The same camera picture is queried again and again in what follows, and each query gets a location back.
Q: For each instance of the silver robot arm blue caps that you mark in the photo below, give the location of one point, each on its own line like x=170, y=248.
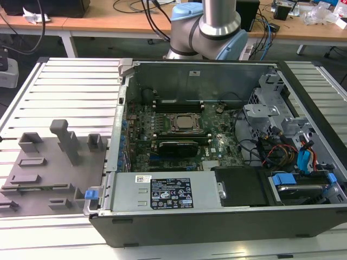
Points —
x=217, y=16

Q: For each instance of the black RAM slot bank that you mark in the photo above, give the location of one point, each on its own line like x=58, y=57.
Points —
x=181, y=136
x=179, y=108

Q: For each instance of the green RAM stick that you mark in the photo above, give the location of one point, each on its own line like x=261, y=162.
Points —
x=179, y=102

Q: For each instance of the black graphics card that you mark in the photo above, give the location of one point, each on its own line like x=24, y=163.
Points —
x=177, y=147

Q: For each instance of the blue expansion slot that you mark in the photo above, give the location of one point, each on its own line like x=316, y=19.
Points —
x=155, y=159

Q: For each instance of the green motherboard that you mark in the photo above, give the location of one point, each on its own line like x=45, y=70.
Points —
x=217, y=130

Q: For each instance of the round coin cell battery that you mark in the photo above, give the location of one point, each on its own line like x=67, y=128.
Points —
x=219, y=110

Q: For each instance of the silver chipset heatsink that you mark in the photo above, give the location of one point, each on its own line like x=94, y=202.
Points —
x=211, y=166

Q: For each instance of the white case sticker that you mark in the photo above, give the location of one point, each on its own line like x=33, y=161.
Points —
x=194, y=73

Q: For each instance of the grey power supply unit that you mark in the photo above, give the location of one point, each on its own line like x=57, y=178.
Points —
x=130, y=195

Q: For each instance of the grey case corner latch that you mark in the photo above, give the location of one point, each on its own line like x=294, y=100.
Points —
x=124, y=66

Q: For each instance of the black plastic shroud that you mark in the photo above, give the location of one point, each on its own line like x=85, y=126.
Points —
x=238, y=187

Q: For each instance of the silver metal drive cage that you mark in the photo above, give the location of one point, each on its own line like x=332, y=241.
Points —
x=260, y=113

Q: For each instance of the blue release latch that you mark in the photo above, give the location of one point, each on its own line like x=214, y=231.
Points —
x=90, y=195

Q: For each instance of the white power strip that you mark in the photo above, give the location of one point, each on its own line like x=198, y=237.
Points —
x=246, y=51

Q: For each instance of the black open PC case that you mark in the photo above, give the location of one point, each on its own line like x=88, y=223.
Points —
x=217, y=230

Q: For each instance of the grey parts rack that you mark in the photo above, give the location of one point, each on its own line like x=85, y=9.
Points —
x=54, y=168

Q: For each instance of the wooden desk white legs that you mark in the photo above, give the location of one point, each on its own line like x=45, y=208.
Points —
x=95, y=23

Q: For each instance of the hard disk in blue carrier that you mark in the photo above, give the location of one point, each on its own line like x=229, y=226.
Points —
x=298, y=189

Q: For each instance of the tall black box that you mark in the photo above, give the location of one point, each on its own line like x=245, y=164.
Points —
x=250, y=13

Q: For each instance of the small black device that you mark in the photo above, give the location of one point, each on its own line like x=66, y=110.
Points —
x=274, y=27

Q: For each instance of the small black box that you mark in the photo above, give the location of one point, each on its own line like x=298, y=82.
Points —
x=282, y=12

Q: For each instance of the wide black box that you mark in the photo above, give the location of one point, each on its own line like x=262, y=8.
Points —
x=46, y=6

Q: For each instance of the crumpled white paper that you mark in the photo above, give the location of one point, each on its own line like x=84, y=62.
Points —
x=35, y=15

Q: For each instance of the clear plastic bags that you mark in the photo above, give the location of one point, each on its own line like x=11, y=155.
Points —
x=320, y=13

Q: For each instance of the white red carton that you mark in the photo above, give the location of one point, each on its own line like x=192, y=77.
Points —
x=342, y=16

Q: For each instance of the CPU socket with metal frame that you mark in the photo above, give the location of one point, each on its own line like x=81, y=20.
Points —
x=187, y=122

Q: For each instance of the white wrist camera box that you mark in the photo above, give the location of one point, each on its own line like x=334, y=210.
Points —
x=11, y=75

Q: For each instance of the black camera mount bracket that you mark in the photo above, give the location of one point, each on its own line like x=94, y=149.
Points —
x=3, y=59

